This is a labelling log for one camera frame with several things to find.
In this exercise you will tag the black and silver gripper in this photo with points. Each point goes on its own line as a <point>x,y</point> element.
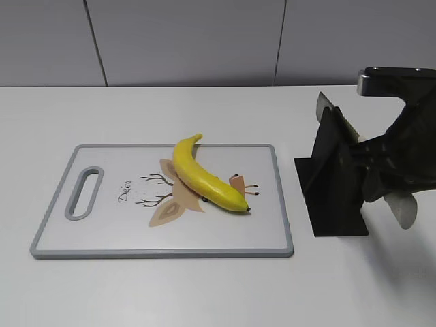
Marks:
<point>405,155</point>

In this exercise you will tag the white handled kitchen knife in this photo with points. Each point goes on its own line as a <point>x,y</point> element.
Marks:
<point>402,204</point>

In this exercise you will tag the yellow plastic banana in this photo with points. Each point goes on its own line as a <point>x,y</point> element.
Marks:
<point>201,181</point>

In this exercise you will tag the black knife stand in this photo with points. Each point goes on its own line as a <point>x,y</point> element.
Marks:
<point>330,182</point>

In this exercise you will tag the grey rimmed deer cutting board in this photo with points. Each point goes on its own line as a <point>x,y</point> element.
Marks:
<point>125,201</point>

